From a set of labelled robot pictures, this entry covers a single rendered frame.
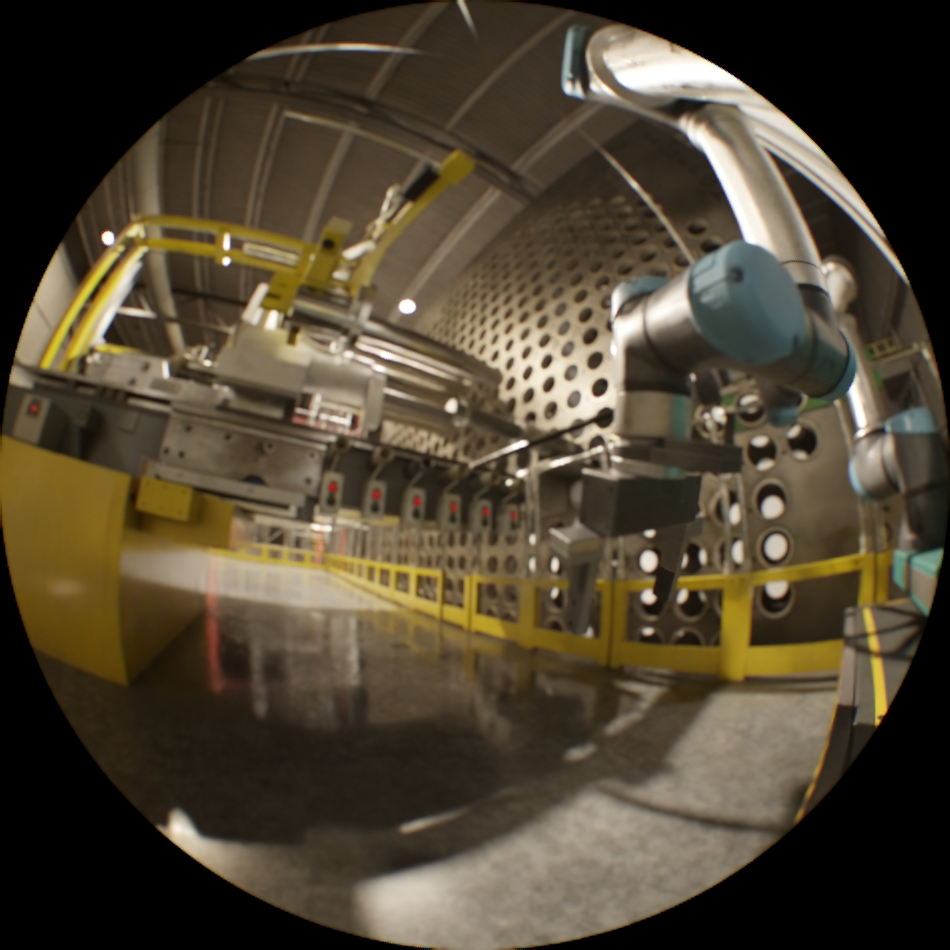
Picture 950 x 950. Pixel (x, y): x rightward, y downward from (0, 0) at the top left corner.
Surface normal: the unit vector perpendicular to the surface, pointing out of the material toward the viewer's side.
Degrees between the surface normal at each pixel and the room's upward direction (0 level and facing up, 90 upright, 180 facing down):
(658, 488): 113
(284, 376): 90
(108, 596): 90
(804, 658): 90
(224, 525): 90
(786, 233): 105
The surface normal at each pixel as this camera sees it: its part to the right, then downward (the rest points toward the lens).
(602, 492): -0.95, 0.02
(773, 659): -0.81, -0.18
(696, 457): -0.77, 0.07
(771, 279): -0.01, 0.15
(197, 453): 0.58, -0.21
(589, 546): 0.30, 0.15
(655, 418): -0.47, 0.12
